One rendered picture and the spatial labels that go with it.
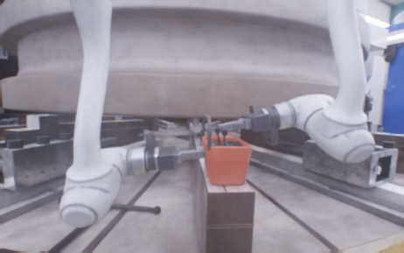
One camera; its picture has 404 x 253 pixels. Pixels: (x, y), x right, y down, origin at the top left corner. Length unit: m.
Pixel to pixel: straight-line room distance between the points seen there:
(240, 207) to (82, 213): 0.40
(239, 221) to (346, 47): 0.53
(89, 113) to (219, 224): 0.46
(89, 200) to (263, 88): 1.18
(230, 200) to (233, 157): 0.12
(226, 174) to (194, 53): 1.02
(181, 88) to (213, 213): 0.86
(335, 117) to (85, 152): 0.62
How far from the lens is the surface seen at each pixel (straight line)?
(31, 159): 1.45
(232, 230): 0.66
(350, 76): 0.61
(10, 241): 1.32
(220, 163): 0.60
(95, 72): 0.59
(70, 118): 4.28
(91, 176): 0.54
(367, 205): 1.64
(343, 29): 0.64
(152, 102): 1.32
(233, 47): 1.53
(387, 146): 1.81
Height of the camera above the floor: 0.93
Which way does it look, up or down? 6 degrees down
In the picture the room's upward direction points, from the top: 2 degrees clockwise
